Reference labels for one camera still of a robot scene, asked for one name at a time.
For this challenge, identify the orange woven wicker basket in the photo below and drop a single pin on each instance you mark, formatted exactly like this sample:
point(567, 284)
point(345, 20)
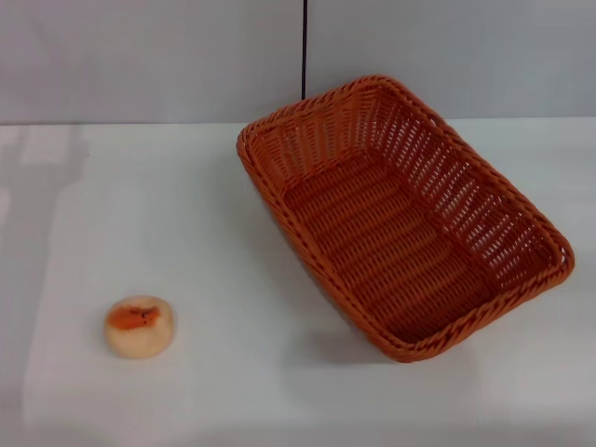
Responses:
point(372, 233)

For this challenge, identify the round bread bun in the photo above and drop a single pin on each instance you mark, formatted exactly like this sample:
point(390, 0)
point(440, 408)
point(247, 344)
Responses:
point(139, 333)

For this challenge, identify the dark vertical wall strip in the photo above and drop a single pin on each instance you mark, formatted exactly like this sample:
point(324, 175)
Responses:
point(305, 46)

